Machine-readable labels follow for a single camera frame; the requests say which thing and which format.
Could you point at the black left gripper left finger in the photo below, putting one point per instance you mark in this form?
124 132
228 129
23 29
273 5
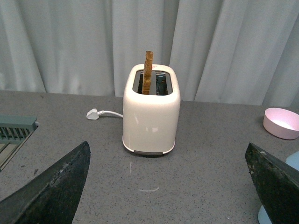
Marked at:
53 196

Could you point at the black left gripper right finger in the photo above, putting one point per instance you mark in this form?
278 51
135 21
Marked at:
276 183

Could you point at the light blue cup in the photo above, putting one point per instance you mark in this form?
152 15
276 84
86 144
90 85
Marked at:
263 216
293 160

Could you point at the pink bowl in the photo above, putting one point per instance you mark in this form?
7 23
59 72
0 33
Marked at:
281 123

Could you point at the green dish rack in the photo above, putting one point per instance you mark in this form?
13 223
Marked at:
14 132

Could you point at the grey-white curtain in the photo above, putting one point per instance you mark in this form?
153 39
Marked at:
223 51

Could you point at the white two-slot toaster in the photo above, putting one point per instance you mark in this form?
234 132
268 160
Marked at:
150 121

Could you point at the toasted bread slice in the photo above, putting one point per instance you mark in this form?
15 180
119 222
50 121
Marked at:
147 73

